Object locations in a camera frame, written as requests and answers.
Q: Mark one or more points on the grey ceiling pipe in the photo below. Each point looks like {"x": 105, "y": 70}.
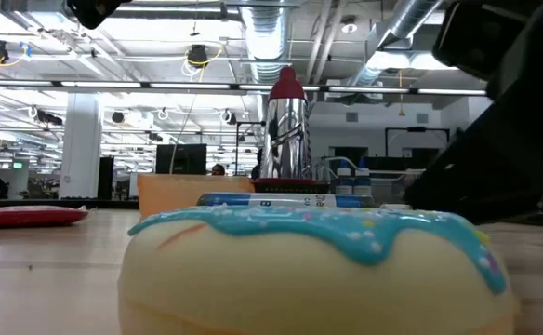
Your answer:
{"x": 178, "y": 11}

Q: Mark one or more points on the silver rocket with red tip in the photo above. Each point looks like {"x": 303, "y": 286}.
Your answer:
{"x": 286, "y": 135}

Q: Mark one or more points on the silver spiral ceiling duct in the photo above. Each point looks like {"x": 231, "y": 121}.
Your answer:
{"x": 266, "y": 42}
{"x": 392, "y": 37}

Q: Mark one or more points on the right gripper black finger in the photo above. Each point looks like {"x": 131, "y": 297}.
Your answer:
{"x": 508, "y": 163}

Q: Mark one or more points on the black mesh basket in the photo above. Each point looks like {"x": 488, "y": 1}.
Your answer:
{"x": 295, "y": 187}

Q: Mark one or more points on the red snack packet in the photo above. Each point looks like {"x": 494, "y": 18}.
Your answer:
{"x": 25, "y": 217}

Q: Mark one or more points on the white pillar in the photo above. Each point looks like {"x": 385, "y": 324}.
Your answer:
{"x": 81, "y": 149}

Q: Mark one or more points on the clear plastic container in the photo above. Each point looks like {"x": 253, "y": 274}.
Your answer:
{"x": 392, "y": 186}

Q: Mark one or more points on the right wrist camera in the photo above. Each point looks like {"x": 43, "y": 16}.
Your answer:
{"x": 480, "y": 37}

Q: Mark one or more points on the blue icing toy donut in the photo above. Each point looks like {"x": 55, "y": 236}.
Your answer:
{"x": 299, "y": 279}

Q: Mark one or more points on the black cabinet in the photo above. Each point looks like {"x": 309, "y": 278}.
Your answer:
{"x": 105, "y": 179}

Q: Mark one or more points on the round ceiling fixture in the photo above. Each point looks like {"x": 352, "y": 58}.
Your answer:
{"x": 349, "y": 25}

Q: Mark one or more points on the green exit sign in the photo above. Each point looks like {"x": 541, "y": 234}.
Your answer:
{"x": 17, "y": 165}

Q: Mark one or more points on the black monitor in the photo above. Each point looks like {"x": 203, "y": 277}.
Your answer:
{"x": 181, "y": 159}

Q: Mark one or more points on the long linear light bar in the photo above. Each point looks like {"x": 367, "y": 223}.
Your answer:
{"x": 197, "y": 85}

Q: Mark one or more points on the orange block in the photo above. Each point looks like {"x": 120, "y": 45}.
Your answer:
{"x": 188, "y": 193}

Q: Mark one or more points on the black rectangular stand frame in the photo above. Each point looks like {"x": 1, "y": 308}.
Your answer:
{"x": 415, "y": 129}

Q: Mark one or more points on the person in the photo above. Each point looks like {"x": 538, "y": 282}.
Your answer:
{"x": 218, "y": 170}

